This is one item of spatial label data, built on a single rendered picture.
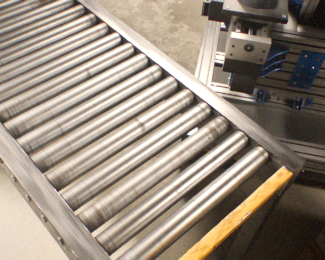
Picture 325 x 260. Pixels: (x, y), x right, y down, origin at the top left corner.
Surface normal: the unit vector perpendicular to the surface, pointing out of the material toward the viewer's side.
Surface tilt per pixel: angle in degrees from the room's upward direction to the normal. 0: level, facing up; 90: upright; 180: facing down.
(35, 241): 0
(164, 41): 0
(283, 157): 0
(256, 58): 90
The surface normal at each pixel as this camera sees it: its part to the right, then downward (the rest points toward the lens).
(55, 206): 0.06, -0.63
